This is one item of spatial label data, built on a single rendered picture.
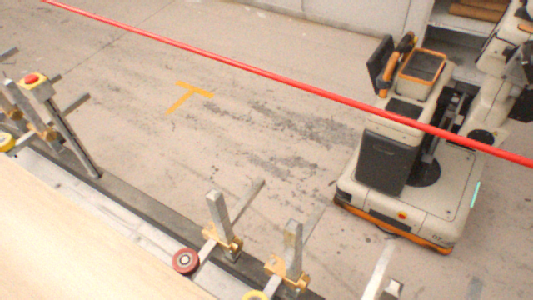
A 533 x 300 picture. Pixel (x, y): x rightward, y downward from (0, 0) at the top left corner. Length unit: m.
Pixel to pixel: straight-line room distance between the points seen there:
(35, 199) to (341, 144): 1.85
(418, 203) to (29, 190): 1.74
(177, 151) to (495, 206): 2.06
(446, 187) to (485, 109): 0.60
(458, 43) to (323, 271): 2.23
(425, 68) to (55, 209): 1.56
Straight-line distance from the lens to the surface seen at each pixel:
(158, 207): 1.53
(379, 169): 1.87
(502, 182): 2.68
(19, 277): 1.36
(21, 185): 1.59
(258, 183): 1.34
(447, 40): 3.48
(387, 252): 1.25
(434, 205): 2.06
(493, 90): 1.69
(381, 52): 1.76
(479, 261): 2.32
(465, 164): 2.29
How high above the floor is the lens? 1.92
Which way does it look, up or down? 49 degrees down
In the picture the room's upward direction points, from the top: 6 degrees counter-clockwise
